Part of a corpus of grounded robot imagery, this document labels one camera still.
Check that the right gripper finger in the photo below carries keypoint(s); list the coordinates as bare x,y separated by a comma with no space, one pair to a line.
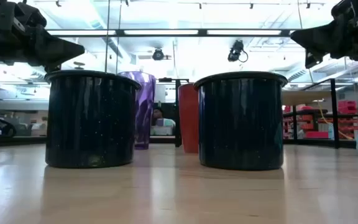
312,60
315,39

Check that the wooden shelf black legs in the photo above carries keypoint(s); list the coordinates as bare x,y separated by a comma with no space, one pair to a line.
306,98

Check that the person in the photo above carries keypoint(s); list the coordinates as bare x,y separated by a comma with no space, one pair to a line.
163,121

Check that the dark blue speckled enamel mug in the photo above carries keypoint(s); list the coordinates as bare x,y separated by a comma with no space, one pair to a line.
90,121
241,124

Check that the purple faceted plastic tumbler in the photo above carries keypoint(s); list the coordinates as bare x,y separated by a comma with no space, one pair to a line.
145,109

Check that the red mug white inside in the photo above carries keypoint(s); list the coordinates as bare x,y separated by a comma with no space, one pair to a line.
189,118

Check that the black aluminium table frame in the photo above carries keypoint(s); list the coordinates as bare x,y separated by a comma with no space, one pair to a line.
20,141

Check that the black ceiling spotlight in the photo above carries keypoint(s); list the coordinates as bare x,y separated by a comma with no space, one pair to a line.
158,54

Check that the red storage bin rack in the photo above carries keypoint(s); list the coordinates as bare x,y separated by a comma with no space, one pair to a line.
346,107

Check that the black overhead camera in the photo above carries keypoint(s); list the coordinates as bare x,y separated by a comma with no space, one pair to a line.
235,51

